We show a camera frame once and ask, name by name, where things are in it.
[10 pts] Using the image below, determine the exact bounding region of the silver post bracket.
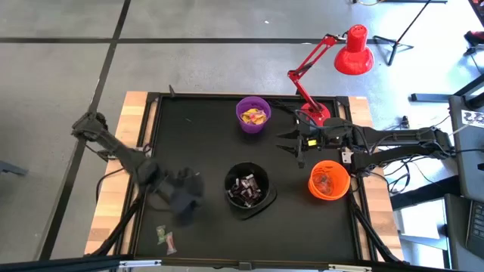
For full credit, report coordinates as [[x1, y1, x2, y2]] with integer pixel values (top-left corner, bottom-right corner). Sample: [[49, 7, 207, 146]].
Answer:
[[118, 258, 163, 269], [327, 264, 374, 272]]

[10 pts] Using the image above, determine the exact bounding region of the purple plastic bucket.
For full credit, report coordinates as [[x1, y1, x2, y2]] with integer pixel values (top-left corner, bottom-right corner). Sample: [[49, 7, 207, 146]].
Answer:
[[235, 95, 272, 134]]

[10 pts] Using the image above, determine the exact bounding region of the black aluminium table frame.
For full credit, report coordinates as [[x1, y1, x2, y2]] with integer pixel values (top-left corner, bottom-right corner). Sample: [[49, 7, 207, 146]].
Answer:
[[85, 85, 408, 272]]

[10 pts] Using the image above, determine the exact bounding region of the person's red shoe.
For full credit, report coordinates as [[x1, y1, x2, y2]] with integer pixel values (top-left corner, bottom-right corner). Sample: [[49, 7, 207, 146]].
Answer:
[[464, 29, 484, 47]]

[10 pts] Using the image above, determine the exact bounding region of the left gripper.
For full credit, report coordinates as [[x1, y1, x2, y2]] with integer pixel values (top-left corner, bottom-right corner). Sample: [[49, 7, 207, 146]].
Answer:
[[157, 167, 206, 227]]

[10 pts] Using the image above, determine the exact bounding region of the orange jack-o-lantern bucket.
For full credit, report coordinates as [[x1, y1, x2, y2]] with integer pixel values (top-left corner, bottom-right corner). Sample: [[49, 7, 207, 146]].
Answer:
[[307, 159, 352, 202]]

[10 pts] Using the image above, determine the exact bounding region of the black desk leg base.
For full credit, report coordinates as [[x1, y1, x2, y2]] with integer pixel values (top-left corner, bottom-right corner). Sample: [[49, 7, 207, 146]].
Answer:
[[411, 73, 484, 110]]

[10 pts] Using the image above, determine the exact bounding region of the black overhead beam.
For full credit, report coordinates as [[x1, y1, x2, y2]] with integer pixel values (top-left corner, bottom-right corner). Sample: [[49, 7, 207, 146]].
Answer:
[[0, 255, 163, 272]]

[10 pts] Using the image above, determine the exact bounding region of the black tripod stand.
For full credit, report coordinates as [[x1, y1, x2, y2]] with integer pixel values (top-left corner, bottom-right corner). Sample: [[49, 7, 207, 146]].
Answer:
[[372, 0, 434, 67]]

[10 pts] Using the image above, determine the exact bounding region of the white printed sign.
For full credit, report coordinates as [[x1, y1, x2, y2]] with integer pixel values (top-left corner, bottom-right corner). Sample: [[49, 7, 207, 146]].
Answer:
[[461, 109, 484, 129]]

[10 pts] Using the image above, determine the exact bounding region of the black jack-o-lantern bucket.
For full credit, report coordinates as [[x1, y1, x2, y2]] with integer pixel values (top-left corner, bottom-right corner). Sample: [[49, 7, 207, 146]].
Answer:
[[224, 161, 278, 221]]

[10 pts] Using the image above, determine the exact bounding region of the grey side desk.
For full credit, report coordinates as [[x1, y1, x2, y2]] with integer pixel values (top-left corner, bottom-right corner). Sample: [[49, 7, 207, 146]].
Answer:
[[448, 94, 484, 201]]

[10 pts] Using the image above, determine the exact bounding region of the red desk lamp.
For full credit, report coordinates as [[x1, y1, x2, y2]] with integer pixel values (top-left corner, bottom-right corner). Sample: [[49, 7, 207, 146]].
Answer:
[[287, 24, 376, 128]]

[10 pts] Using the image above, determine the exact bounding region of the grey laptop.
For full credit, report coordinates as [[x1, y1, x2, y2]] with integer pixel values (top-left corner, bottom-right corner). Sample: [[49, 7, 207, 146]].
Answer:
[[464, 199, 484, 261]]

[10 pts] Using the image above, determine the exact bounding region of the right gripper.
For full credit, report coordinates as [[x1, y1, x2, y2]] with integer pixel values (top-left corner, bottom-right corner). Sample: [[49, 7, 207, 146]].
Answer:
[[277, 116, 355, 170]]

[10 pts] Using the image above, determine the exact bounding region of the grey chair foot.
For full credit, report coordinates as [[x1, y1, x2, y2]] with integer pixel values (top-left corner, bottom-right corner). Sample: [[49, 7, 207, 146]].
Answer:
[[0, 161, 29, 177]]

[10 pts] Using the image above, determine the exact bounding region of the black lamp power cable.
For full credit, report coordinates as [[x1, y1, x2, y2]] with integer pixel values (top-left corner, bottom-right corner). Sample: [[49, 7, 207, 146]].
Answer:
[[268, 100, 303, 125]]

